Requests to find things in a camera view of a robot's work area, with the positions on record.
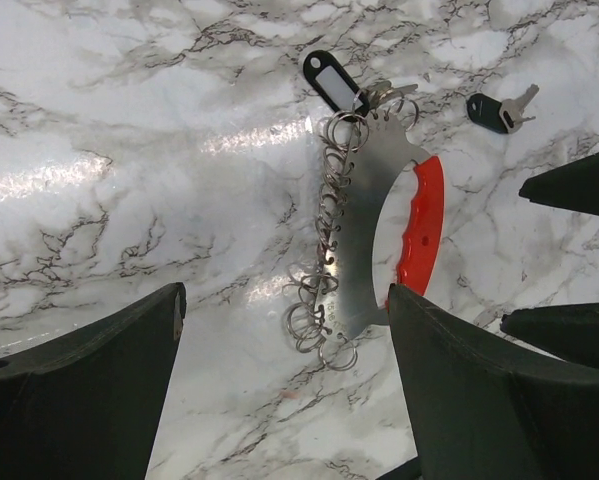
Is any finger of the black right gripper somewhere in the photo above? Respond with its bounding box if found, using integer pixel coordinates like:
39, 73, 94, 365
501, 303, 599, 368
519, 152, 599, 216

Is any key with black head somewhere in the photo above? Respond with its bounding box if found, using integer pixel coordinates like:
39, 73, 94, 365
466, 84, 540, 134

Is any steel key organizer red handle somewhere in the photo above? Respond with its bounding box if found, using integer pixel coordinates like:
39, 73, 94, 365
283, 107, 446, 372

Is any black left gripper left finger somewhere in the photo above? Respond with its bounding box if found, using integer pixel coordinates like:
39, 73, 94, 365
0, 283, 185, 479

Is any black key tag with keys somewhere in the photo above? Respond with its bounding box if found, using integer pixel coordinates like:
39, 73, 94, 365
302, 50, 418, 117

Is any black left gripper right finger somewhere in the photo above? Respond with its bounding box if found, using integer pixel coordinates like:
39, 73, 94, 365
389, 285, 599, 479

